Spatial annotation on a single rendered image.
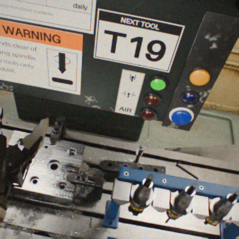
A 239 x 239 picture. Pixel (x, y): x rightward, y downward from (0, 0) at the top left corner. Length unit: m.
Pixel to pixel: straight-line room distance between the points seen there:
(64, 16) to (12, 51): 0.10
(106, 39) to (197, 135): 1.51
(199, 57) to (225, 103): 1.58
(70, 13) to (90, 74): 0.09
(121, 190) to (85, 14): 0.55
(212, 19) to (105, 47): 0.13
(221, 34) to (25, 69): 0.26
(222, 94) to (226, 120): 0.20
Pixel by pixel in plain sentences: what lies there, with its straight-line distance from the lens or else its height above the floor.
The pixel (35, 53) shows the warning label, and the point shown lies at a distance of 0.40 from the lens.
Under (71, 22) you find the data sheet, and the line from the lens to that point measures 0.36.
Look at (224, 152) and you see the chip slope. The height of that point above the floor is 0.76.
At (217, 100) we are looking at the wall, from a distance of 1.90.
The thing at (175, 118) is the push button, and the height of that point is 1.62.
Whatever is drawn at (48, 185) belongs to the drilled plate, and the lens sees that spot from 1.05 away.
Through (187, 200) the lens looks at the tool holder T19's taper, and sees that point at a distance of 0.78.
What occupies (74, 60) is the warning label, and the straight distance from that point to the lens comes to 0.39.
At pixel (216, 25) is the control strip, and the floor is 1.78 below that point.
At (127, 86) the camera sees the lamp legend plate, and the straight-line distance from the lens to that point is 0.40.
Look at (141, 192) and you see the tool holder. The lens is 0.76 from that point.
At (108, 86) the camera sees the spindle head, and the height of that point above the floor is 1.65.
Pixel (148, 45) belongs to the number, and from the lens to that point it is 0.35.
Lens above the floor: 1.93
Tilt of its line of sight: 50 degrees down
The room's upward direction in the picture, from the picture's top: 12 degrees clockwise
